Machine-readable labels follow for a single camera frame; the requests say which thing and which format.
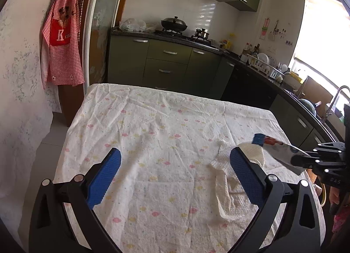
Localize steel kettle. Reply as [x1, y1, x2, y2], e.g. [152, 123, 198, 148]
[195, 27, 210, 41]

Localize steel kitchen faucet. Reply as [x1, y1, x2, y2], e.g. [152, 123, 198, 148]
[324, 85, 350, 119]

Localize yellow rimmed trash bin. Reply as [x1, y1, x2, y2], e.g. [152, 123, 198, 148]
[306, 169, 329, 207]

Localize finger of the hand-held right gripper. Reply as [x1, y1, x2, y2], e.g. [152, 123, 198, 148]
[290, 155, 345, 173]
[312, 141, 345, 159]

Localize pink floral clothing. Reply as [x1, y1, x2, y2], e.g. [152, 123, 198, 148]
[332, 212, 350, 233]

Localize floral white tablecloth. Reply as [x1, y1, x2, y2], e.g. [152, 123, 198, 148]
[53, 83, 326, 253]

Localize group of condiment bottles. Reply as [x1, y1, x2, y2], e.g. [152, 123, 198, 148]
[243, 42, 260, 54]

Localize clear plastic bag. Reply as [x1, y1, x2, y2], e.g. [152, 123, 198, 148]
[119, 18, 147, 32]

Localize white dish cloth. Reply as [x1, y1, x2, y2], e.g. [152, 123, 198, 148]
[209, 141, 267, 222]

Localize kitchen window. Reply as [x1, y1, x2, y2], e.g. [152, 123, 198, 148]
[290, 0, 350, 89]

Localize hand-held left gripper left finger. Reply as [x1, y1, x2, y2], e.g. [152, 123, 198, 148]
[29, 148, 122, 253]

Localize white dish rack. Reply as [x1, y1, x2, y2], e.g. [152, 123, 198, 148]
[247, 52, 285, 79]

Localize red checkered apron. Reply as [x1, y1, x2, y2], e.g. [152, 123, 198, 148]
[41, 0, 86, 89]

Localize sliding glass door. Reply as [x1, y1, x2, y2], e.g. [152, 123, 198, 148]
[83, 0, 132, 85]

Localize brown cutting board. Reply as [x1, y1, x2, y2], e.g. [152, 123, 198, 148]
[299, 76, 334, 106]

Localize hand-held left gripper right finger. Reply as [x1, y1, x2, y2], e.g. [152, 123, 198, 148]
[229, 146, 320, 253]

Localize kitchen base cabinets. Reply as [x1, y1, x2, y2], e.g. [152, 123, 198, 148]
[107, 33, 345, 144]

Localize person's right hand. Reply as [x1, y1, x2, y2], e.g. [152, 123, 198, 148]
[329, 186, 342, 212]

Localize wall hanging decoration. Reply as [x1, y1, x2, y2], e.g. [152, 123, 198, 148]
[270, 19, 280, 42]
[261, 18, 271, 41]

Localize black wok with lid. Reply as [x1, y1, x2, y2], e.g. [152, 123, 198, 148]
[161, 16, 189, 33]

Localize teal pan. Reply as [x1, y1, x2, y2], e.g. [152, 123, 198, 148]
[297, 98, 319, 111]

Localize black gas stove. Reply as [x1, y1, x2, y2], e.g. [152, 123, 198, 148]
[156, 29, 219, 48]

